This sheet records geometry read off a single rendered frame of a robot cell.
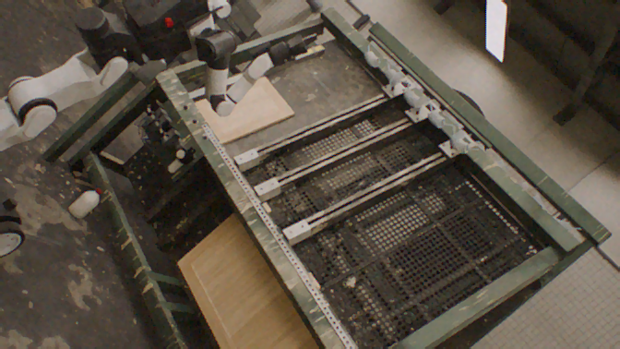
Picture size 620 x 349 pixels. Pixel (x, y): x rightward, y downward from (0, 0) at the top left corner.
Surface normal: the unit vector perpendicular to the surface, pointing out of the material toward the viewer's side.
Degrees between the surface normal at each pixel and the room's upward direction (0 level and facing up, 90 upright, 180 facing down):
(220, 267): 90
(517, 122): 90
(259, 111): 59
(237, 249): 90
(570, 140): 90
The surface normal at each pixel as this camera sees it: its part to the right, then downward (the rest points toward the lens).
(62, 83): 0.04, -0.47
